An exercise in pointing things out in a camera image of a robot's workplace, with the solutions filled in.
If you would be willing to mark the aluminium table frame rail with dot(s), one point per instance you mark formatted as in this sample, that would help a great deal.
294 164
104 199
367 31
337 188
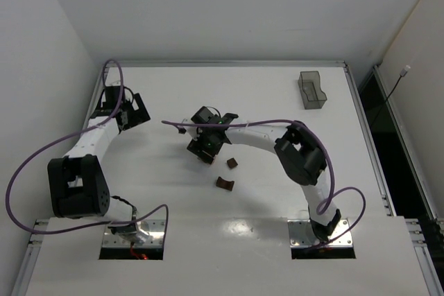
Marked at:
235 63

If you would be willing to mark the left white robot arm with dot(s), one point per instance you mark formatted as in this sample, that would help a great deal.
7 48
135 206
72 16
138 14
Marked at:
76 181

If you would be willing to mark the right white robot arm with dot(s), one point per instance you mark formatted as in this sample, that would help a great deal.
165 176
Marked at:
299 151

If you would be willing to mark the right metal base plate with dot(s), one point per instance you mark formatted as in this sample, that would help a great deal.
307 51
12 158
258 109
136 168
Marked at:
301 235

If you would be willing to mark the metal base plate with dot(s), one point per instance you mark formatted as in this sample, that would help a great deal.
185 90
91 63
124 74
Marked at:
147 234
301 235

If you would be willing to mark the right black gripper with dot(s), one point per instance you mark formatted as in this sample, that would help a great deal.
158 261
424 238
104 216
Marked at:
202 151

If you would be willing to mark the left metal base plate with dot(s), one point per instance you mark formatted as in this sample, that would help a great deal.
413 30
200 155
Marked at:
147 234

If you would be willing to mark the black cable white plug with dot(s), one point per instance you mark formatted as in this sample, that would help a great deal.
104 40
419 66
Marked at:
402 74

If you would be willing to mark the dark brown wood cube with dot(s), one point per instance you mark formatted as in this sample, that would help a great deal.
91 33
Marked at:
231 163

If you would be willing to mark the light rectangular wood block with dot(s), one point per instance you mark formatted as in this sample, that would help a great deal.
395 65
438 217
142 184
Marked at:
208 158

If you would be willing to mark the dark brown arch block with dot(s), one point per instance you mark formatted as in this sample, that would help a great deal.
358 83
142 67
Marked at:
224 184

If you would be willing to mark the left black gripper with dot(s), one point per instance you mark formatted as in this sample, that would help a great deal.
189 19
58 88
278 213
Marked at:
137 110

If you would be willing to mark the smoky transparent plastic bin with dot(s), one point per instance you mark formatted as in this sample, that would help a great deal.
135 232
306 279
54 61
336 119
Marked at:
313 97

